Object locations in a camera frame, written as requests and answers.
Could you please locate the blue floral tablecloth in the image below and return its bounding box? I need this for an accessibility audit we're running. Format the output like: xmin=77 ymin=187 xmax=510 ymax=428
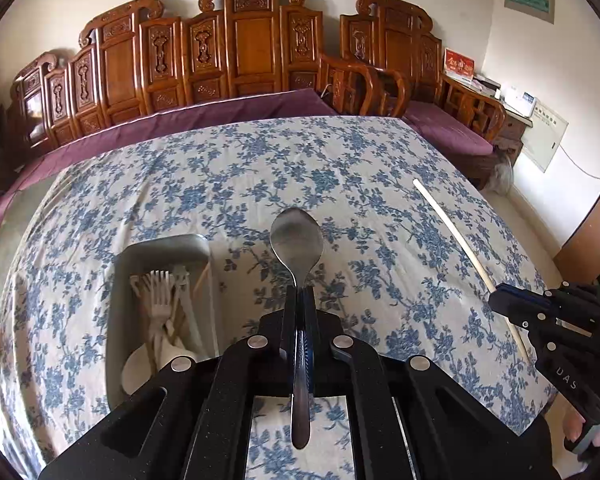
xmin=0 ymin=115 xmax=561 ymax=480

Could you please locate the person's right hand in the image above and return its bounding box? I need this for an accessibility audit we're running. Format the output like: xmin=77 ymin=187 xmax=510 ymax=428
xmin=561 ymin=402 xmax=600 ymax=453

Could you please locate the white electrical panel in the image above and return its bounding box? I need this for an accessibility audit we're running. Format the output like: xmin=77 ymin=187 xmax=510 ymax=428
xmin=522 ymin=105 xmax=570 ymax=173

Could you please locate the brown wooden chopstick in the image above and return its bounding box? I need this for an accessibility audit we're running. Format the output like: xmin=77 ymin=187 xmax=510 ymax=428
xmin=172 ymin=262 xmax=212 ymax=336

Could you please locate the white wall cable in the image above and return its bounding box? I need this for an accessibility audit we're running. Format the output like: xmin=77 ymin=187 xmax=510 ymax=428
xmin=560 ymin=145 xmax=600 ymax=181

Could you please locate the long purple seat cushion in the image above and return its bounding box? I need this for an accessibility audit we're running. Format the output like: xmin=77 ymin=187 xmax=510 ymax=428
xmin=0 ymin=87 xmax=338 ymax=233

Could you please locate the metal tray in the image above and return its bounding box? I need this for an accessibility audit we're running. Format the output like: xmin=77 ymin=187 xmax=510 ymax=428
xmin=105 ymin=233 xmax=226 ymax=408

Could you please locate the carved wooden armchair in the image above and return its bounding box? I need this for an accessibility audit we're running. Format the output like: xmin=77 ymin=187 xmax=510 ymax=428
xmin=320 ymin=0 xmax=508 ymax=143

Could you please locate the metal spoon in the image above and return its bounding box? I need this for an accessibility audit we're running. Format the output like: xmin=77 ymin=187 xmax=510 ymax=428
xmin=270 ymin=207 xmax=325 ymax=448

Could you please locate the white plastic fork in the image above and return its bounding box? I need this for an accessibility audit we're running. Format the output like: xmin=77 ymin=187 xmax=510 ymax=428
xmin=150 ymin=270 xmax=173 ymax=326

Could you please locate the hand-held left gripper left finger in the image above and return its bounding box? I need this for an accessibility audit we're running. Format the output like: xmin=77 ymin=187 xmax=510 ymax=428
xmin=37 ymin=285 xmax=301 ymax=480

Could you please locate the wooden side table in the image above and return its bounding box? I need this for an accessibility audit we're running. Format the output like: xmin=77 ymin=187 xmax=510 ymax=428
xmin=495 ymin=105 xmax=526 ymax=166

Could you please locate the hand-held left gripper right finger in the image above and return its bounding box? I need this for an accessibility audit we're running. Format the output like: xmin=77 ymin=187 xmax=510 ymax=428
xmin=302 ymin=287 xmax=561 ymax=480

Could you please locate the white desk device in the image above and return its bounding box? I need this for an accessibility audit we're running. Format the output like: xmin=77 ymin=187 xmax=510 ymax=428
xmin=500 ymin=85 xmax=538 ymax=118

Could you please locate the green wall plate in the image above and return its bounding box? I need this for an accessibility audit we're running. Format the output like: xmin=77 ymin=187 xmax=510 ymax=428
xmin=504 ymin=0 xmax=556 ymax=23

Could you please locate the carved wooden bench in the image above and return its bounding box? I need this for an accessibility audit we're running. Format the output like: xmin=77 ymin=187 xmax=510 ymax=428
xmin=7 ymin=0 xmax=331 ymax=151

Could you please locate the red box on side table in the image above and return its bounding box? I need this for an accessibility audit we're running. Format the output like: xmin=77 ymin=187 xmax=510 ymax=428
xmin=442 ymin=48 xmax=477 ymax=85

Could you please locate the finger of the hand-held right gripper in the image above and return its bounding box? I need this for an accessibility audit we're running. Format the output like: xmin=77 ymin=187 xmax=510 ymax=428
xmin=487 ymin=294 xmax=600 ymax=356
xmin=495 ymin=282 xmax=600 ymax=317

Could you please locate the square purple seat cushion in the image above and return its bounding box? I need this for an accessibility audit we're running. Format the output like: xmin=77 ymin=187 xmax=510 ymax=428
xmin=402 ymin=100 xmax=496 ymax=158

